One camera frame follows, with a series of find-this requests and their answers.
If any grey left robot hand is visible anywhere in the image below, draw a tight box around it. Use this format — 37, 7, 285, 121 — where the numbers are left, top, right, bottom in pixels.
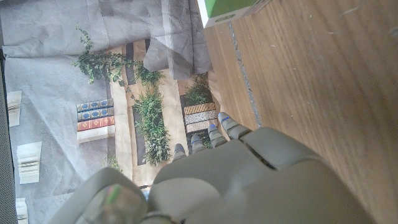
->
46, 111, 377, 224

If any printed fabric backdrop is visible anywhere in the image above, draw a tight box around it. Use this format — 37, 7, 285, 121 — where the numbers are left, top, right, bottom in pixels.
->
0, 0, 259, 224

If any green and white box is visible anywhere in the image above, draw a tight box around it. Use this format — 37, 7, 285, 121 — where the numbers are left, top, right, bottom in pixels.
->
197, 0, 271, 29

